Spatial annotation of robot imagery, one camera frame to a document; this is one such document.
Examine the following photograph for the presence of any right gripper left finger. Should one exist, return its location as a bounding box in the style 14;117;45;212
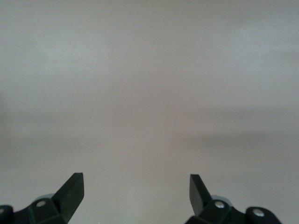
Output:
0;172;85;224

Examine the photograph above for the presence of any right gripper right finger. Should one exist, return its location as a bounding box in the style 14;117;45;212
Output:
184;174;284;224

